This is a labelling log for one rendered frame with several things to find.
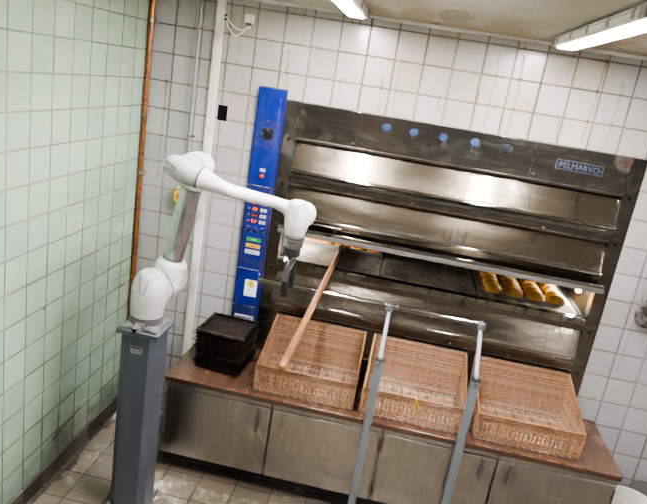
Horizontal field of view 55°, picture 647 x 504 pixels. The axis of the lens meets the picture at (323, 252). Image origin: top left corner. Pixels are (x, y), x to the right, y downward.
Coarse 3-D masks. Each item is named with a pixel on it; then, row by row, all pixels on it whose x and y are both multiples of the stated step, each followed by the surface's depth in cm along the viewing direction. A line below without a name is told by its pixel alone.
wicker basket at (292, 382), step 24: (288, 336) 371; (312, 336) 370; (336, 336) 368; (264, 360) 352; (312, 360) 370; (336, 360) 369; (360, 360) 343; (264, 384) 333; (288, 384) 331; (312, 384) 329; (336, 384) 327
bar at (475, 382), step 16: (288, 288) 331; (304, 288) 329; (368, 304) 326; (384, 304) 324; (448, 320) 321; (464, 320) 320; (384, 336) 317; (480, 336) 317; (480, 352) 313; (368, 400) 315; (368, 416) 317; (464, 416) 309; (368, 432) 319; (464, 432) 311; (352, 480) 328; (448, 480) 319; (352, 496) 330; (448, 496) 322
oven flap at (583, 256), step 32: (288, 192) 357; (320, 192) 355; (352, 224) 352; (384, 224) 350; (416, 224) 349; (448, 224) 347; (480, 224) 346; (512, 256) 340; (544, 256) 341; (576, 256) 339
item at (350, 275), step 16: (320, 272) 364; (336, 272) 363; (352, 272) 364; (400, 288) 359; (416, 288) 358; (432, 288) 359; (480, 304) 354; (496, 304) 353; (512, 304) 354; (560, 320) 350; (576, 320) 348
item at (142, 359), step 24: (144, 336) 285; (120, 360) 294; (144, 360) 290; (120, 384) 296; (144, 384) 293; (120, 408) 298; (144, 408) 297; (120, 432) 302; (144, 432) 301; (120, 456) 306; (144, 456) 306; (120, 480) 309; (144, 480) 310
